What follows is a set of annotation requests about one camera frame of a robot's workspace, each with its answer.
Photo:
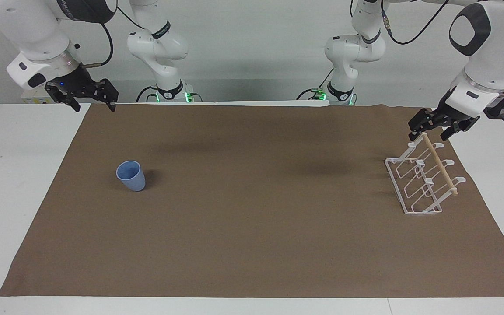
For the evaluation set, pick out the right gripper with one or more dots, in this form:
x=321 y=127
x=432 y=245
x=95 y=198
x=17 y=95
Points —
x=73 y=81

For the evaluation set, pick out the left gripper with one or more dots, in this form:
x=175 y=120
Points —
x=440 y=109

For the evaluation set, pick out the blue plastic cup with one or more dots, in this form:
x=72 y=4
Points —
x=131 y=177

